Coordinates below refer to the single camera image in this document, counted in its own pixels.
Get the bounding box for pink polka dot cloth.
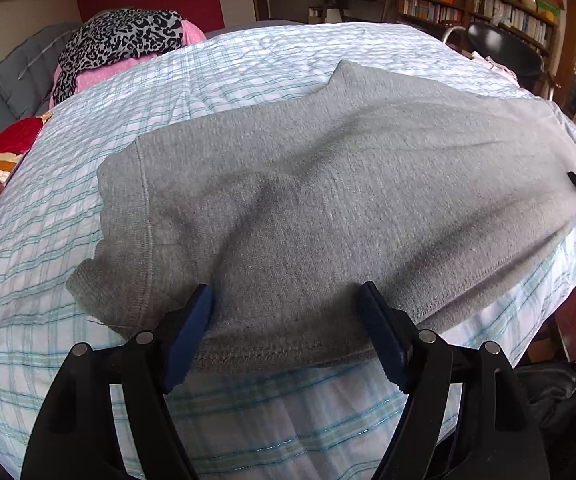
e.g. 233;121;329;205
52;20;207;106

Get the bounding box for black bag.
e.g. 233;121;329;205
518;360;576;461

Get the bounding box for red patterned blanket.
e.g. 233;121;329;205
0;116;56;261

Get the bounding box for leopard print cloth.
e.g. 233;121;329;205
50;8;185;106

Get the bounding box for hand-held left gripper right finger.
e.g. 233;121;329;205
359;281;551;480

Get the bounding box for plaid bed blanket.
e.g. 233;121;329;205
0;21;576;480

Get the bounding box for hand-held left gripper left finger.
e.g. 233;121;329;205
20;284;215;480

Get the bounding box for black chair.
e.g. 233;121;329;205
438;21;546;96

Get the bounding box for wooden bookshelf with books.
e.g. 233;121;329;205
397;0;566;61

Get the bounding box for grey padded cushion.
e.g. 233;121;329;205
0;22;83;136

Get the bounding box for grey sweatshirt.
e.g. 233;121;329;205
66;60;576;373

